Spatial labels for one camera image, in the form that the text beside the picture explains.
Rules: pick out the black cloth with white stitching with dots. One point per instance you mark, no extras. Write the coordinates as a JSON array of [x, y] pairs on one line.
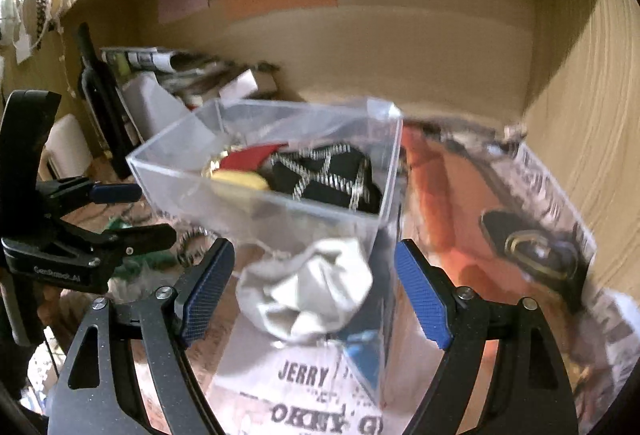
[[325, 175]]

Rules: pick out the yellow soft item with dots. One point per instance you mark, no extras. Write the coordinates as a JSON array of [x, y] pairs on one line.
[[240, 179]]

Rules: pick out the white box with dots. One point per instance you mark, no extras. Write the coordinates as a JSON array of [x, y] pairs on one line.
[[67, 145]]

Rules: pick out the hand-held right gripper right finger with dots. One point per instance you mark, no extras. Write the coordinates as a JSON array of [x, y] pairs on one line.
[[420, 296]]

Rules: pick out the dark wine bottle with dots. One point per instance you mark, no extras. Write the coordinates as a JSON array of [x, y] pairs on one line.
[[102, 115]]

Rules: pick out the clear plastic box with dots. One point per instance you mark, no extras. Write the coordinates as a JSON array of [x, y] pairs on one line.
[[350, 235]]

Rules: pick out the red soft item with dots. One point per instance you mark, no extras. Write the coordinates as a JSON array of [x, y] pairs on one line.
[[247, 159]]

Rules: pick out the grey white sock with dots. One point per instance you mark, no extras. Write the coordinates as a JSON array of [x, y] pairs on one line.
[[310, 285]]

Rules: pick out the printed newspaper sheet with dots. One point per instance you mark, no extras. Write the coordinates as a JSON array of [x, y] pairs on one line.
[[545, 195]]

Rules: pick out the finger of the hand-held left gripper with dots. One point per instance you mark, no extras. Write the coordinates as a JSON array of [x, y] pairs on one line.
[[142, 237], [115, 193]]

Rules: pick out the white plastic container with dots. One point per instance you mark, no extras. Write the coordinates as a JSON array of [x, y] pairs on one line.
[[150, 107]]

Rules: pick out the green cloth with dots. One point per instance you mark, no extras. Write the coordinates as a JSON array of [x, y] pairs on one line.
[[145, 262]]

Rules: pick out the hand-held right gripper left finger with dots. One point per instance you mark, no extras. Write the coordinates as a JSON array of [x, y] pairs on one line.
[[207, 296]]

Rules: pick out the small white carton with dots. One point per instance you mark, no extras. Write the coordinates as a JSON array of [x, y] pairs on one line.
[[245, 86]]

